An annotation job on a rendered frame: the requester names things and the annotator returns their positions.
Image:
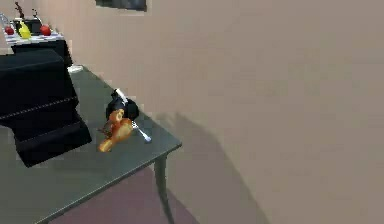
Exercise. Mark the grey-green table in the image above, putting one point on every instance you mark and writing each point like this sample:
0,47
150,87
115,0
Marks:
100,173

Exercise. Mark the clear glass bottle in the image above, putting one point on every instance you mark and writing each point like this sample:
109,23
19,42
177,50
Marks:
4,20

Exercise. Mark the silver spoon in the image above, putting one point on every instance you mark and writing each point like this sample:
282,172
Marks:
142,133

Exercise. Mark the black cabinet with checkered top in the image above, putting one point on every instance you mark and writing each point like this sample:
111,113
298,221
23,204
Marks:
43,46

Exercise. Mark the white dish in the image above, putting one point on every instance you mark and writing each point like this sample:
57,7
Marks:
75,69

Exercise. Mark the red apple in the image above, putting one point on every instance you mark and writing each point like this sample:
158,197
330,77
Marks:
9,30
45,30

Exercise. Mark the black frying pan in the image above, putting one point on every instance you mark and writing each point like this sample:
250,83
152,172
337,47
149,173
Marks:
128,107

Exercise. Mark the yellow bottle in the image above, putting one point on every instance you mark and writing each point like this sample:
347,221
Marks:
24,31

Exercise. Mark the dark framed picture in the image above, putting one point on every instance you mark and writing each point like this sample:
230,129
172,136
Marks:
121,4

